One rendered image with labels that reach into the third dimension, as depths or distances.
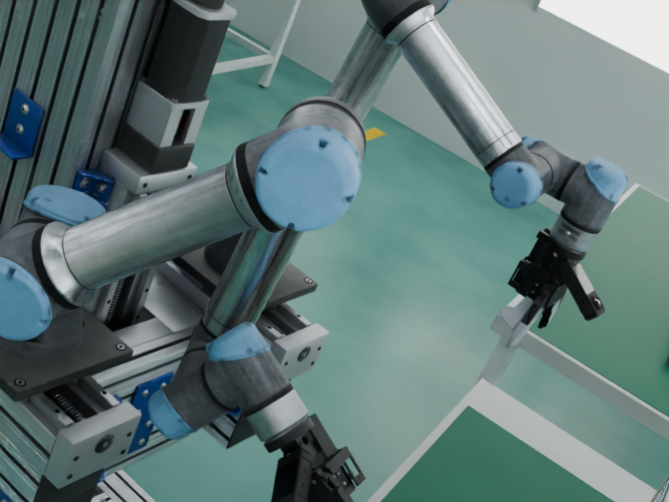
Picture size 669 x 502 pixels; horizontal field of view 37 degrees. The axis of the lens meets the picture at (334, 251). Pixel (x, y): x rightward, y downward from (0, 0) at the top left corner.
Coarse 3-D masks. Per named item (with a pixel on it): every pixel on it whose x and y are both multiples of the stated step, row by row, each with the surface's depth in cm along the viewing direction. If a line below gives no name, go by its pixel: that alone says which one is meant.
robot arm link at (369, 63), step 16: (432, 0) 172; (448, 0) 178; (368, 32) 179; (352, 48) 182; (368, 48) 179; (384, 48) 179; (352, 64) 182; (368, 64) 180; (384, 64) 180; (336, 80) 185; (352, 80) 182; (368, 80) 182; (384, 80) 183; (336, 96) 185; (352, 96) 183; (368, 96) 184; (368, 112) 188
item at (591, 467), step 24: (480, 384) 245; (456, 408) 232; (480, 408) 236; (504, 408) 240; (528, 408) 244; (432, 432) 220; (528, 432) 235; (552, 432) 239; (552, 456) 230; (576, 456) 234; (600, 456) 238; (600, 480) 229; (624, 480) 233
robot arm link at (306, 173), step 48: (240, 144) 122; (288, 144) 114; (336, 144) 115; (192, 192) 122; (240, 192) 118; (288, 192) 116; (336, 192) 116; (0, 240) 133; (48, 240) 127; (96, 240) 125; (144, 240) 124; (192, 240) 123; (0, 288) 126; (48, 288) 126; (96, 288) 130
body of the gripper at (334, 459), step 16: (288, 432) 132; (304, 432) 133; (320, 432) 138; (272, 448) 133; (288, 448) 135; (304, 448) 134; (320, 448) 137; (320, 464) 135; (336, 464) 134; (320, 480) 131; (336, 480) 133; (320, 496) 132
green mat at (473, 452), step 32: (480, 416) 233; (448, 448) 217; (480, 448) 222; (512, 448) 226; (416, 480) 204; (448, 480) 208; (480, 480) 212; (512, 480) 216; (544, 480) 221; (576, 480) 225
